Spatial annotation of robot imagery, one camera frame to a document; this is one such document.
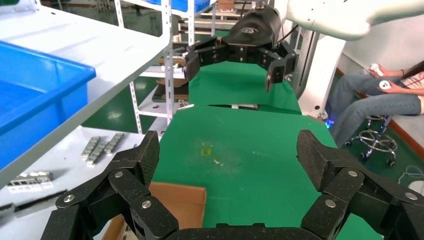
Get person right forearm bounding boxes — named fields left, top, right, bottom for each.
left=389, top=67, right=413, bottom=79

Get white metal storage rack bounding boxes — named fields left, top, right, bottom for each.
left=113, top=0, right=220, bottom=135

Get blue storage bins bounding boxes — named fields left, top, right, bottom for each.
left=145, top=0, right=214, bottom=13

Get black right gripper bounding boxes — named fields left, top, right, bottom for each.
left=183, top=5, right=300, bottom=93

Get green table cloth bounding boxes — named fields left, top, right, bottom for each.
left=150, top=105, right=387, bottom=240
left=188, top=60, right=303, bottom=116

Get white looped floor cable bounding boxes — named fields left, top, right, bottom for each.
left=396, top=164, right=424, bottom=186

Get white metal shelf rack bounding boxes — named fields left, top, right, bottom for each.
left=0, top=3, right=172, bottom=190

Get small brown carton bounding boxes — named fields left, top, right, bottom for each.
left=216, top=0, right=237, bottom=11

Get chrome wheeled stool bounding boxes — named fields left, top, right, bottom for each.
left=343, top=114, right=399, bottom=168

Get seated person in jeans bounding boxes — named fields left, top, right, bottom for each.
left=326, top=60, right=424, bottom=149

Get grey perforated angle post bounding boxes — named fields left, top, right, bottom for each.
left=161, top=0, right=177, bottom=127

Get brown cardboard box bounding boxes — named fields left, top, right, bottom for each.
left=100, top=181, right=208, bottom=240

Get silver slotted metal piece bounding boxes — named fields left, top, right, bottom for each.
left=5, top=171, right=55, bottom=195

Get white rounded floor object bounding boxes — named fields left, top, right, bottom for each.
left=408, top=180, right=424, bottom=197

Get wooden slat stack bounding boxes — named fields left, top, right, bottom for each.
left=178, top=11, right=244, bottom=38

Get white robot torso column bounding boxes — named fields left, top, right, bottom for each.
left=296, top=32, right=347, bottom=117

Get narrow dark metal channel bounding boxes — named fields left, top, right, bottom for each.
left=0, top=189, right=69, bottom=218

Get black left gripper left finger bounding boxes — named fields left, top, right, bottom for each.
left=40, top=130, right=180, bottom=240

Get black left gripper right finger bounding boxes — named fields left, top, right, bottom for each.
left=295, top=129, right=424, bottom=240

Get person right hand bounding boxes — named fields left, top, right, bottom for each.
left=368, top=63, right=393, bottom=79

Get person left hand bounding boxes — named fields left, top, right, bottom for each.
left=380, top=80, right=410, bottom=96

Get blue plastic tray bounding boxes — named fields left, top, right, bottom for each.
left=0, top=40, right=97, bottom=171

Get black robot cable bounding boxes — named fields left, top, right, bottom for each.
left=277, top=23, right=300, bottom=46

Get silver slotted connector strip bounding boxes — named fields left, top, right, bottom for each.
left=86, top=140, right=114, bottom=167
left=80, top=136, right=102, bottom=162
left=103, top=132, right=125, bottom=155

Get white board sheet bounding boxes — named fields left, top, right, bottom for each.
left=0, top=125, right=168, bottom=240

